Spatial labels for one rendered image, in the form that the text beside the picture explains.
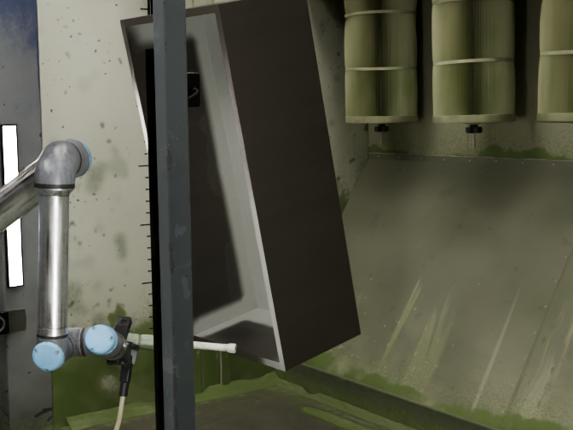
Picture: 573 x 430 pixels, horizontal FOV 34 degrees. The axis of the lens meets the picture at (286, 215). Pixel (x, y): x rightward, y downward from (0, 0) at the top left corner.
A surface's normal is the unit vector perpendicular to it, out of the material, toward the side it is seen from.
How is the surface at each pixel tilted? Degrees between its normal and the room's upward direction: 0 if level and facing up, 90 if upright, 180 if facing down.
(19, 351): 90
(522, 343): 57
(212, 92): 90
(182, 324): 90
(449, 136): 90
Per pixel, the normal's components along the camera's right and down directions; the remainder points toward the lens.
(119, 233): 0.59, 0.08
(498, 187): -0.68, -0.48
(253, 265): -0.76, 0.28
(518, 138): -0.80, 0.07
